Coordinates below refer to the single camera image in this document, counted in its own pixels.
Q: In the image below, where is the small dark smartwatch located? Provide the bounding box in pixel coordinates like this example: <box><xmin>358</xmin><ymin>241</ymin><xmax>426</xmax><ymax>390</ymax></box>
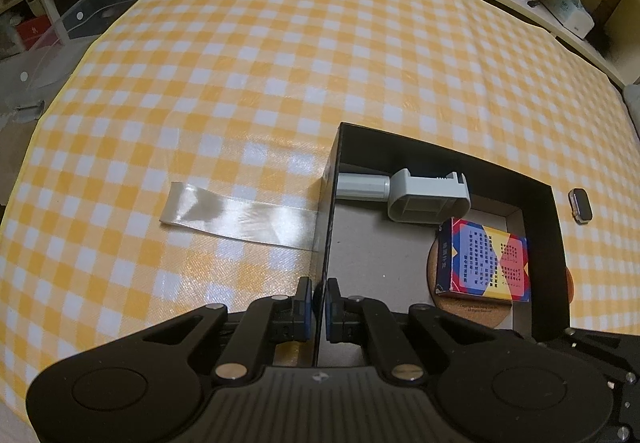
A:
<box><xmin>568</xmin><ymin>188</ymin><xmax>595</xmax><ymax>225</ymax></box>

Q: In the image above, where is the black feathery item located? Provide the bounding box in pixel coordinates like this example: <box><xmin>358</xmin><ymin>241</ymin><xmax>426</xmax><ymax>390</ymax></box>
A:
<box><xmin>594</xmin><ymin>22</ymin><xmax>627</xmax><ymax>70</ymax></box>

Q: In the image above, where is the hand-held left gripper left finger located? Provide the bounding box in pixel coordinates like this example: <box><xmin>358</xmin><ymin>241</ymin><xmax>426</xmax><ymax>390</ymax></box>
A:
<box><xmin>100</xmin><ymin>277</ymin><xmax>315</xmax><ymax>383</ymax></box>

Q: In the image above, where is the grey pillow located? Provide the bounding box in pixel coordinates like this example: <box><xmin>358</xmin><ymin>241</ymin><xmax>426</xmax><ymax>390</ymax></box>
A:
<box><xmin>621</xmin><ymin>83</ymin><xmax>640</xmax><ymax>140</ymax></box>

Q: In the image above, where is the white tissue box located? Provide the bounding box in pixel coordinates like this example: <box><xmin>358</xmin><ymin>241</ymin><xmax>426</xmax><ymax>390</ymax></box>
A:
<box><xmin>539</xmin><ymin>0</ymin><xmax>596</xmax><ymax>40</ymax></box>

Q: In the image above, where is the round cork coaster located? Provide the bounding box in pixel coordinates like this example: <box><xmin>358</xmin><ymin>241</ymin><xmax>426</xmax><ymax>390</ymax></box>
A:
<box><xmin>426</xmin><ymin>235</ymin><xmax>517</xmax><ymax>312</ymax></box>

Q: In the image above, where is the red box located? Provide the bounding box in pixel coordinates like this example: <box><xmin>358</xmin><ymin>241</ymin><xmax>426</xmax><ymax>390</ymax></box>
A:
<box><xmin>15</xmin><ymin>13</ymin><xmax>57</xmax><ymax>42</ymax></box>

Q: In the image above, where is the clear plastic storage bin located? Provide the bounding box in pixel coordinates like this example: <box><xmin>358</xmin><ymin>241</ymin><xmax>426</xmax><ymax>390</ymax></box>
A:
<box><xmin>47</xmin><ymin>0</ymin><xmax>172</xmax><ymax>42</ymax></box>

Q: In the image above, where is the yellow white checkered cloth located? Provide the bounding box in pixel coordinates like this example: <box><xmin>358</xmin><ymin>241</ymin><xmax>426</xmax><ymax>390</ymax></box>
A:
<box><xmin>0</xmin><ymin>0</ymin><xmax>640</xmax><ymax>424</ymax></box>

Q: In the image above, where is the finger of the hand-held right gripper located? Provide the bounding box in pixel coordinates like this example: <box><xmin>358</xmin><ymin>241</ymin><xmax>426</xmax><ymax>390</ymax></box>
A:
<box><xmin>536</xmin><ymin>325</ymin><xmax>640</xmax><ymax>443</ymax></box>

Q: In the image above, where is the colourful playing card box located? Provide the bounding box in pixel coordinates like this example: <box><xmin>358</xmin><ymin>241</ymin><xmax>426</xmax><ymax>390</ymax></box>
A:
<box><xmin>434</xmin><ymin>217</ymin><xmax>531</xmax><ymax>303</ymax></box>

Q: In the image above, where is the grey plastic clip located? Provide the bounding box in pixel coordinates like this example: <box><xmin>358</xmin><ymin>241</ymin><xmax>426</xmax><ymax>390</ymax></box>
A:
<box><xmin>336</xmin><ymin>169</ymin><xmax>472</xmax><ymax>223</ymax></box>

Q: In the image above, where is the shiny satin ribbon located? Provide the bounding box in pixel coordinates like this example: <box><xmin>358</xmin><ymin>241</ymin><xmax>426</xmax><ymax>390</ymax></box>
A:
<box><xmin>159</xmin><ymin>182</ymin><xmax>321</xmax><ymax>252</ymax></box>

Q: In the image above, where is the black cardboard box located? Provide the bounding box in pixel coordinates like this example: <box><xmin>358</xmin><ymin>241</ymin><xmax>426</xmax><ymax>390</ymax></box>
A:
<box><xmin>314</xmin><ymin>122</ymin><xmax>572</xmax><ymax>367</ymax></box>

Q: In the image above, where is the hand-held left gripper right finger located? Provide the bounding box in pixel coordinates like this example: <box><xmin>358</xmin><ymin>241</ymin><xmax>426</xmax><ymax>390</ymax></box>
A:
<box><xmin>325</xmin><ymin>278</ymin><xmax>541</xmax><ymax>383</ymax></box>

